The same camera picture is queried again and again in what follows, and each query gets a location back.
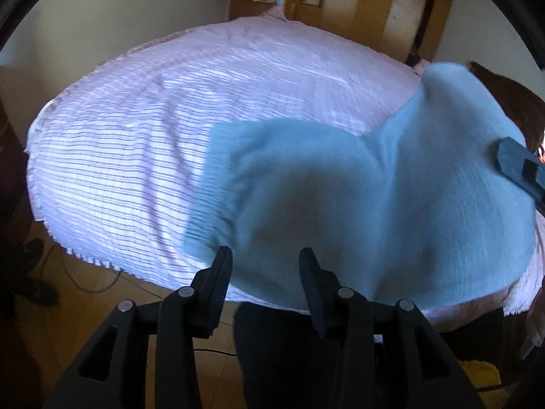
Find light blue towel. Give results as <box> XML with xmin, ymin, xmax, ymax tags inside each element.
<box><xmin>183</xmin><ymin>62</ymin><xmax>538</xmax><ymax>314</ymax></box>

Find person's dark trouser legs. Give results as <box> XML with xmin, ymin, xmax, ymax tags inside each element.
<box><xmin>233</xmin><ymin>300</ymin><xmax>386</xmax><ymax>409</ymax></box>

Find black cable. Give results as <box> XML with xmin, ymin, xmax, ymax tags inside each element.
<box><xmin>193</xmin><ymin>347</ymin><xmax>239</xmax><ymax>357</ymax></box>

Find dark brown furniture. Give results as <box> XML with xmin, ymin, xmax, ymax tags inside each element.
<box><xmin>468</xmin><ymin>62</ymin><xmax>545</xmax><ymax>158</ymax></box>

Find pink striped blanket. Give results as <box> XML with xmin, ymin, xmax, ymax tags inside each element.
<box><xmin>23</xmin><ymin>6</ymin><xmax>545</xmax><ymax>335</ymax></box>

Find wooden wardrobe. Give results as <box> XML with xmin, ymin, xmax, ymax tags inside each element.
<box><xmin>228</xmin><ymin>0</ymin><xmax>457</xmax><ymax>66</ymax></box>

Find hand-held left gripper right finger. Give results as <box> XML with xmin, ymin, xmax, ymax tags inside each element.
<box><xmin>299</xmin><ymin>247</ymin><xmax>483</xmax><ymax>409</ymax></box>

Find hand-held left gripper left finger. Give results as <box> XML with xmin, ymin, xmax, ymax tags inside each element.
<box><xmin>43</xmin><ymin>246</ymin><xmax>233</xmax><ymax>409</ymax></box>

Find black shoe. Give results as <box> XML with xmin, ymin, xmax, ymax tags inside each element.
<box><xmin>19</xmin><ymin>239</ymin><xmax>45</xmax><ymax>271</ymax></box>
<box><xmin>13</xmin><ymin>276</ymin><xmax>60</xmax><ymax>307</ymax></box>

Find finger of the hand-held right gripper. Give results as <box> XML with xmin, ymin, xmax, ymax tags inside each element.
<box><xmin>495</xmin><ymin>136</ymin><xmax>545</xmax><ymax>206</ymax></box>

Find grey cable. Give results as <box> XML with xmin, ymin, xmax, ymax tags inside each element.
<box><xmin>45</xmin><ymin>247</ymin><xmax>124</xmax><ymax>294</ymax></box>

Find yellow cloth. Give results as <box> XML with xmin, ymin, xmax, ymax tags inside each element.
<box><xmin>457</xmin><ymin>360</ymin><xmax>502</xmax><ymax>389</ymax></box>

